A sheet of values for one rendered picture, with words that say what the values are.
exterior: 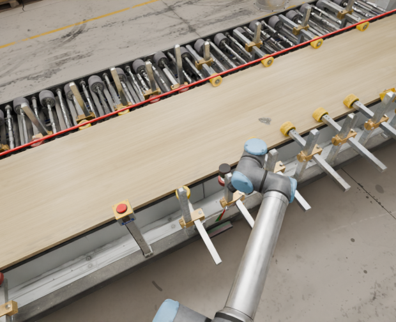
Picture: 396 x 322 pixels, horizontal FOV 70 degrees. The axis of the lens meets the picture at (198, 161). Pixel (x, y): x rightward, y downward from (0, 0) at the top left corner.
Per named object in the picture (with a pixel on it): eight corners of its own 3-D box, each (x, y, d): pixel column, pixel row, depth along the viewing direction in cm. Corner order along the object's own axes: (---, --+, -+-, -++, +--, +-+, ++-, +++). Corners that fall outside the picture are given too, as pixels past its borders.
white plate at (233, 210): (244, 209, 168) (246, 201, 160) (205, 228, 163) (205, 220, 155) (244, 208, 169) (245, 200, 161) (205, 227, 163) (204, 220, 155)
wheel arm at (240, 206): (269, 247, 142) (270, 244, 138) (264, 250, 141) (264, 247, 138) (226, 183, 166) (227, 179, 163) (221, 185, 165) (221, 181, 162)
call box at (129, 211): (137, 220, 120) (132, 211, 114) (121, 227, 119) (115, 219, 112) (131, 207, 124) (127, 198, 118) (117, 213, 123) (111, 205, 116)
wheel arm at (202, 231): (221, 263, 139) (221, 260, 135) (216, 266, 138) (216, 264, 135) (185, 195, 163) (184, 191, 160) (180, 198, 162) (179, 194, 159)
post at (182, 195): (194, 233, 163) (186, 190, 125) (188, 236, 162) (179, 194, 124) (191, 228, 165) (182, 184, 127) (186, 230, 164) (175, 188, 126)
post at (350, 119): (329, 167, 186) (358, 115, 148) (326, 170, 186) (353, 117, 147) (326, 164, 188) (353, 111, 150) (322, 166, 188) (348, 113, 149)
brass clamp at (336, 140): (354, 139, 167) (357, 133, 163) (336, 148, 164) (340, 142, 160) (347, 133, 170) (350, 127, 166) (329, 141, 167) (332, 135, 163)
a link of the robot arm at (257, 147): (240, 150, 109) (248, 132, 115) (238, 168, 119) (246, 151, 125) (264, 157, 107) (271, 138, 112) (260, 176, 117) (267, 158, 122)
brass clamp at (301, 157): (320, 155, 161) (323, 150, 157) (301, 165, 158) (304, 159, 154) (313, 148, 165) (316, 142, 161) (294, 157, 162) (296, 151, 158)
